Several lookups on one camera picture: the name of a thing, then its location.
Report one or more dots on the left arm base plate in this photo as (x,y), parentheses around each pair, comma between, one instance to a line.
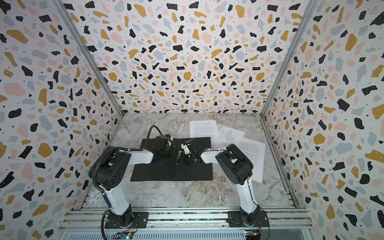
(132,221)

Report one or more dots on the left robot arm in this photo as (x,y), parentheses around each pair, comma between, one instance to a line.
(108,172)

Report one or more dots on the aluminium corner post right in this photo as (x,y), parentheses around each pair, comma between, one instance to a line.
(290,54)

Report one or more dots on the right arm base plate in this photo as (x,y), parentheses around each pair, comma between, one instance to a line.
(239,219)

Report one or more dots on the orange black file folder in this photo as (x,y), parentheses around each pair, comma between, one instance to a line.
(172,170)

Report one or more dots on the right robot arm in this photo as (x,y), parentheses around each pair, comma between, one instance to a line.
(238,169)

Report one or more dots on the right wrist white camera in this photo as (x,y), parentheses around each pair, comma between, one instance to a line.
(186,149)

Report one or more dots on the technical drawing sheet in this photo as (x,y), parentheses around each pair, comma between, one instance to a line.
(225,137)

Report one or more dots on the text page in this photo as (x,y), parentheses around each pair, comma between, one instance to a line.
(200,129)
(255,152)

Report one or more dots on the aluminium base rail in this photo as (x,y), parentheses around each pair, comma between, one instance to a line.
(189,223)

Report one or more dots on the aluminium corner post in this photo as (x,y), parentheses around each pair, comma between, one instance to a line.
(65,16)
(290,54)

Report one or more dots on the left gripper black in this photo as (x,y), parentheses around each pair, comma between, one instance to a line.
(172,149)

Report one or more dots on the aluminium corner post left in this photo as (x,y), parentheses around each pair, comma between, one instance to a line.
(65,16)

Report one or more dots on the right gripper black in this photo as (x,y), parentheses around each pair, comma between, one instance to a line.
(187,154)

